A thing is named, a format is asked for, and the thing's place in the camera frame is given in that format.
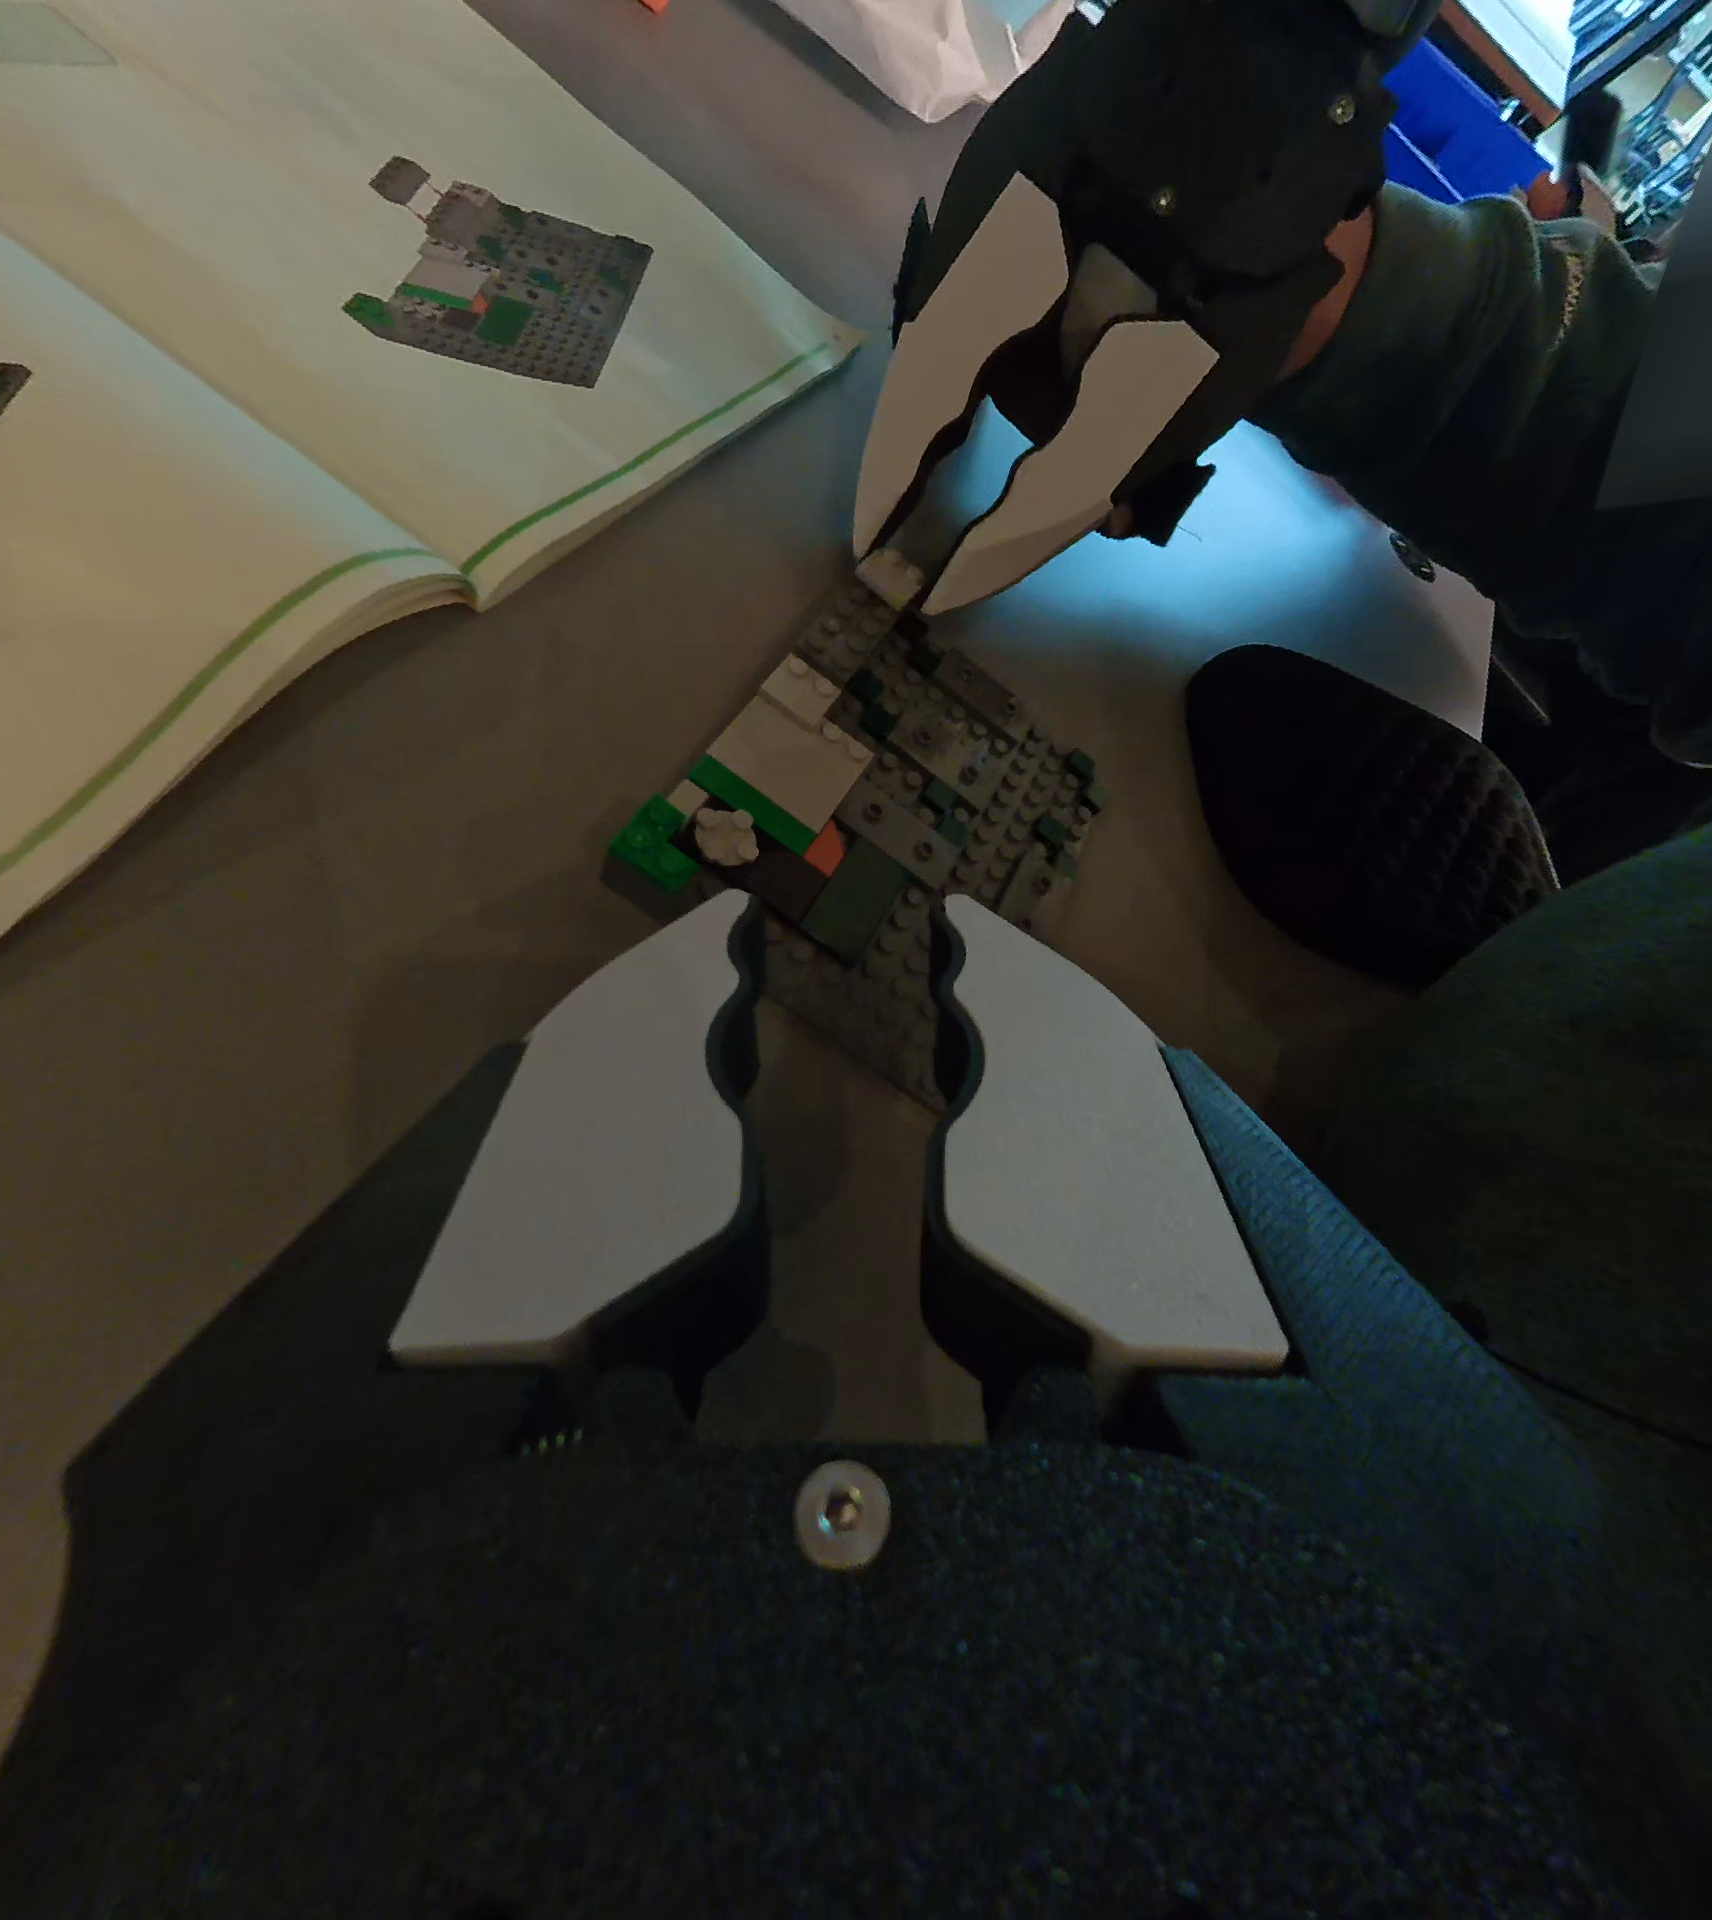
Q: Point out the white plastic bag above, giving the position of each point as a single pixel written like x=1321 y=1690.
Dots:
x=931 y=51

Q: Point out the grey desk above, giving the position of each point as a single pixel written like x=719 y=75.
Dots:
x=271 y=1049

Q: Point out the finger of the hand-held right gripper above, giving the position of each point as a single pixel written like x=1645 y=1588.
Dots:
x=1110 y=424
x=962 y=328

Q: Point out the black chair armrest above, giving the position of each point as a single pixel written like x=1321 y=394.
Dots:
x=1366 y=823

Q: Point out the blue plastic bin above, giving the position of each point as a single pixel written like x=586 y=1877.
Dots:
x=1474 y=117

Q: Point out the small light grey brick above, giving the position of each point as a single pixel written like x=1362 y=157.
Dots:
x=893 y=569

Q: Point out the grey toy brick build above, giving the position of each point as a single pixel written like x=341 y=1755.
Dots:
x=975 y=808

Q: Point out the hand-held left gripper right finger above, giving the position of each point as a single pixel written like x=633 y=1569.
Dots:
x=1110 y=1185

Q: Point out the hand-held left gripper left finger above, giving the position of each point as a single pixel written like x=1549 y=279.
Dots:
x=586 y=1169

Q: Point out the open instruction booklet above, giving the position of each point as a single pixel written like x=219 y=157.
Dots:
x=195 y=451

